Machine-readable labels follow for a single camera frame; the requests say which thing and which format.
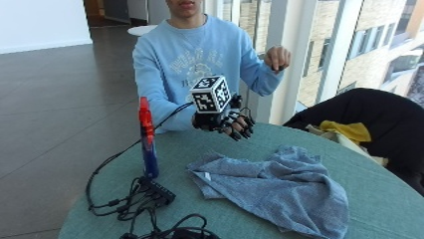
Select beige bag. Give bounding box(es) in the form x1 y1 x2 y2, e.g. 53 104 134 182
303 123 389 167

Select white round table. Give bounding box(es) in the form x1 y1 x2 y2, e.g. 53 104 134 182
126 24 159 37

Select bundle of black cables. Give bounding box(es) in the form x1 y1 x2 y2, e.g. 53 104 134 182
87 177 222 239

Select blue spray bottle red trigger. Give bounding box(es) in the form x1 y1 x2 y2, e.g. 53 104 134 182
138 96 161 180

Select white marker cube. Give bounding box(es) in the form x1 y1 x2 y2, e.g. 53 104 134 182
190 75 232 115

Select black cable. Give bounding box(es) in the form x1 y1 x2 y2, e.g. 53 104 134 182
85 102 196 213

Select blue-grey cloth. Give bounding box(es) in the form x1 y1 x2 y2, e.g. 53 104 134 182
186 144 349 239

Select yellow cloth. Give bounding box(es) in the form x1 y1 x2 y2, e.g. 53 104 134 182
317 119 373 144

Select the person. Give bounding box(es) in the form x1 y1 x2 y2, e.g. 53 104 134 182
131 0 292 133

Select black cable hub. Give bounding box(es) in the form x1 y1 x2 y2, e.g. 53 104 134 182
139 178 178 206

